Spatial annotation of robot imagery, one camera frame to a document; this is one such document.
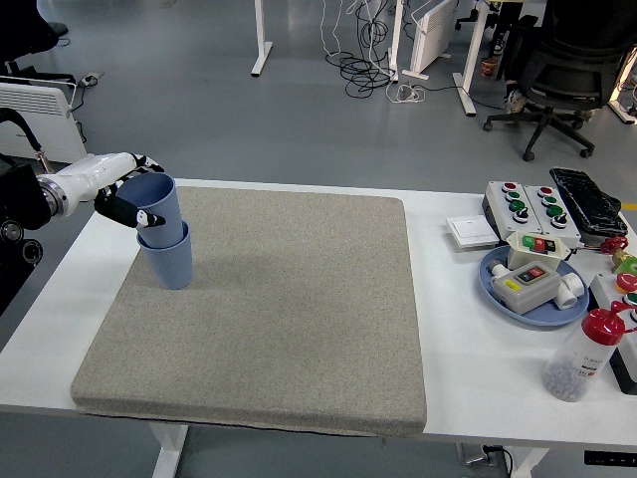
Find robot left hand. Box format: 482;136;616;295
49;151;173;230

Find blue ribbed cup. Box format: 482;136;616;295
136;220;194;291
115;172;184;248

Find white panel heater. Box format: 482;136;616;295
0;75;90;163
400;0;459;81

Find white desk leg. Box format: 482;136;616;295
451;0;492;119
387;0;405;84
249;0;274;78
606;97;637;125

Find grey-brown mat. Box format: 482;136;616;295
70;185;428;439

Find white table leg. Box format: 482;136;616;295
507;445;551;478
147;421;189;478

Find white four-button control box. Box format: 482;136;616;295
485;179;542;235
521;184;582;249

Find blue plate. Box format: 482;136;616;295
478;245;590;328

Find person's shoe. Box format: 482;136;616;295
503;89;529;116

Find grey under-table power box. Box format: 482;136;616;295
455;441;514;469

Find black mesh office chair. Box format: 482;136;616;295
481;0;633;162

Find white pipe fitting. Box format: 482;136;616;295
554;272;584;311

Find black wrapped tray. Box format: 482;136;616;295
548;166;629;236

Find clear bottle red cap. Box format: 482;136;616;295
540;300;629;403

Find white mushroom-button control box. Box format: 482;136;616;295
588;271;637;359

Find black table control panel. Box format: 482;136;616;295
582;450;637;465

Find white hanging cable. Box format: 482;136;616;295
318;0;344;56

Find black floor cables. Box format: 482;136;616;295
325;0;399;99

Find white wall switch plate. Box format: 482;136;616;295
444;214;501;250

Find white green-red switch box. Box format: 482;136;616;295
506;230;572;273

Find grey red-button switch box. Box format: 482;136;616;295
491;262;562;316

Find red handle brass valve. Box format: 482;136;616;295
599;236;636;273

